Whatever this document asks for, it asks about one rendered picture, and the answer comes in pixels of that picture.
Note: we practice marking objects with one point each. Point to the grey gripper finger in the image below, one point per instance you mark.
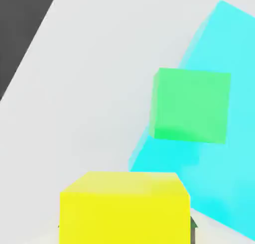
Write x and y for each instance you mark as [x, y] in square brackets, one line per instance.
[192, 231]

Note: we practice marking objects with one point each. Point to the small yellow cube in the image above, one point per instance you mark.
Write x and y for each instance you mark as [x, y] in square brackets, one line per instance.
[125, 212]

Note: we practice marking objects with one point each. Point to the small green cube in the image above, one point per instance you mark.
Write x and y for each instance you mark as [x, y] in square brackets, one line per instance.
[190, 106]

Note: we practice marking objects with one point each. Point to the large cyan box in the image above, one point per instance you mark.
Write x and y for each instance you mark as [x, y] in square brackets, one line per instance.
[225, 168]

